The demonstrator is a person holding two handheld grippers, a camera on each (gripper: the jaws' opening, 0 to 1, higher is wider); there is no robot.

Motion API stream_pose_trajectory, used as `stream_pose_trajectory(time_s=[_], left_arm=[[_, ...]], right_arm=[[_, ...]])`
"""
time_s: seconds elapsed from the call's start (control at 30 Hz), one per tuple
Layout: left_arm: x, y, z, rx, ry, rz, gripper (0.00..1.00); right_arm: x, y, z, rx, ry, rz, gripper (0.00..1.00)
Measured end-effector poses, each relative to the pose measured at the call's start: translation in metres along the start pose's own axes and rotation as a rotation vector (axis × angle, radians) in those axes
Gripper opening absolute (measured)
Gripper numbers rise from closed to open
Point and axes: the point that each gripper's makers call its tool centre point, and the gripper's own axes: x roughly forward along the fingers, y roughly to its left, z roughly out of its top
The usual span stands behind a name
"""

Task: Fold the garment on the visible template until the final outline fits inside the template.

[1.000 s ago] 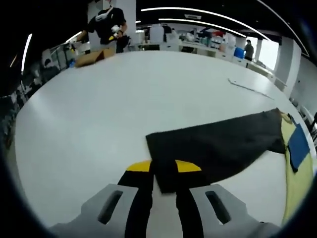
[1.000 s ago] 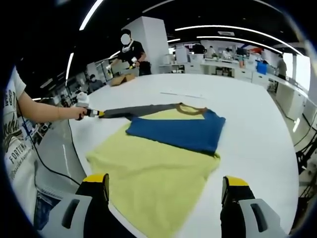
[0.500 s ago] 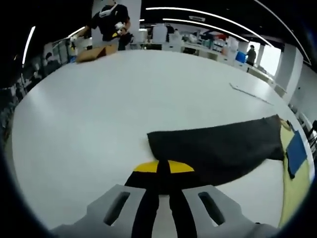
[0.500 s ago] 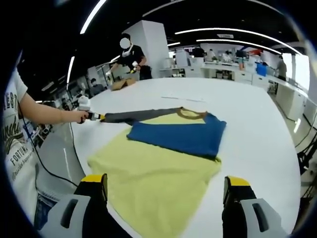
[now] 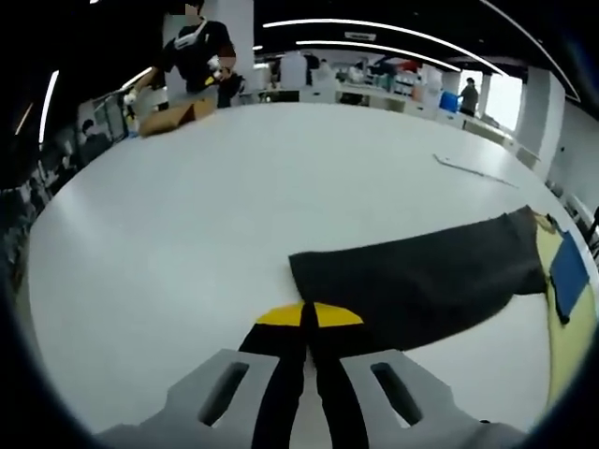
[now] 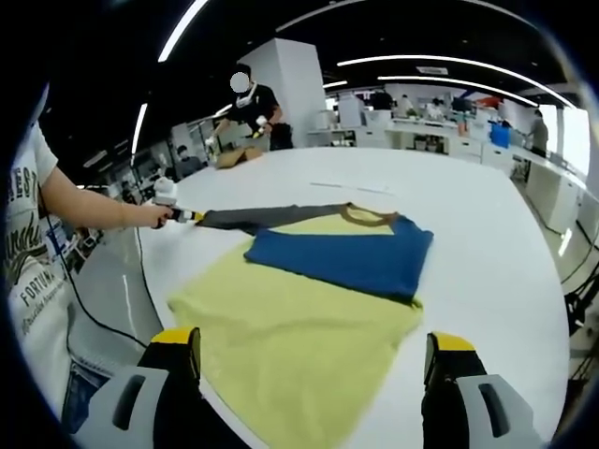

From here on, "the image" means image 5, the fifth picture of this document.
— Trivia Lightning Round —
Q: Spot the long ceiling light strip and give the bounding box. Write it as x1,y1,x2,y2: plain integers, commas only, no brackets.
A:
262,18,504,76

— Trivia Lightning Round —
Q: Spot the short ceiling light strip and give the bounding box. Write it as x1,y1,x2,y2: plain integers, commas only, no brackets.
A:
295,39,462,72

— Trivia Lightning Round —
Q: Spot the yellow blue grey garment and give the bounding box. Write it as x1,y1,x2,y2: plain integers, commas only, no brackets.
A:
287,204,599,422

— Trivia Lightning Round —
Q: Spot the thin white template strip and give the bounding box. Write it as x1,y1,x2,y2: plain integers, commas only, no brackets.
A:
432,152,520,189

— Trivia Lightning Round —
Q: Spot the long white counter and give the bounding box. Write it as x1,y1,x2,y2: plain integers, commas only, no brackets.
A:
334,81,516,141

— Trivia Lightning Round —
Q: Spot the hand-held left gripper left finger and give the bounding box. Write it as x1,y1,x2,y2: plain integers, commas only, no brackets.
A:
93,301,310,449

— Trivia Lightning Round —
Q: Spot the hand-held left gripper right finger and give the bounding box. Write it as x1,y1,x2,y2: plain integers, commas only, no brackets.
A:
311,301,525,449

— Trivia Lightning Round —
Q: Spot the brown cardboard box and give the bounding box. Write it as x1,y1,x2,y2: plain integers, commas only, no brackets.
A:
139,97,219,138

